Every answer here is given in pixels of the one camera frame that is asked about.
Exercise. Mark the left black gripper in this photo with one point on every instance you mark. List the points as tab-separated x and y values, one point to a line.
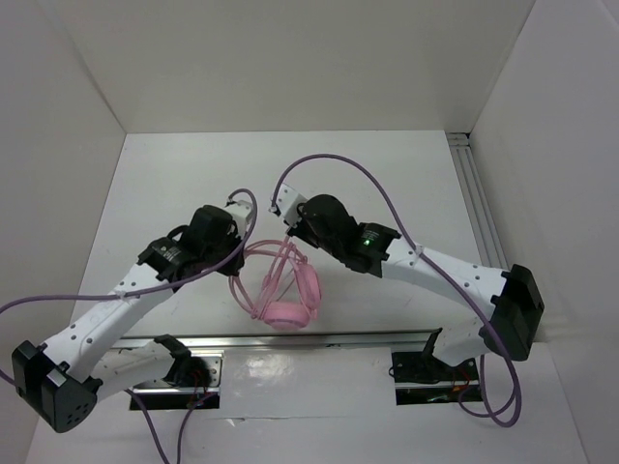
237	262

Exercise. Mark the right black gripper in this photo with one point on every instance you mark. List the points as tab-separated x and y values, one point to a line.
299	230

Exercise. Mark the pink headphones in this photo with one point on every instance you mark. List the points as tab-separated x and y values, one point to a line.
290	293

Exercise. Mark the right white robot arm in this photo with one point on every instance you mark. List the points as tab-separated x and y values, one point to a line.
508	304

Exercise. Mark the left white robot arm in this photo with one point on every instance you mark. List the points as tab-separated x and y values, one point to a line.
65	377

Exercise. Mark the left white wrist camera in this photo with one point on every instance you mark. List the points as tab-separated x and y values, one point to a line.
242	213

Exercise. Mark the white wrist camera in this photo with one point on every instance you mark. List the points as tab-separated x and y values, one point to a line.
287	203
242	213

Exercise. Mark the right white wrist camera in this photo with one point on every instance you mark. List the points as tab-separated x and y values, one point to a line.
287	203

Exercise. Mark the front aluminium rail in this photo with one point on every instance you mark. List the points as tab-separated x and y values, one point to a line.
306	340

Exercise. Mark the aluminium rail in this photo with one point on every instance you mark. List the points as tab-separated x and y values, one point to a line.
306	340
484	228

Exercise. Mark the right side aluminium rail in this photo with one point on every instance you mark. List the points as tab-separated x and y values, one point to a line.
484	228

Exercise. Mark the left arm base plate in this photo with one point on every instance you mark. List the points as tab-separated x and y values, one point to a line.
200	381

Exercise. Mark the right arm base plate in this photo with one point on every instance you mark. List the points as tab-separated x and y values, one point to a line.
422	381

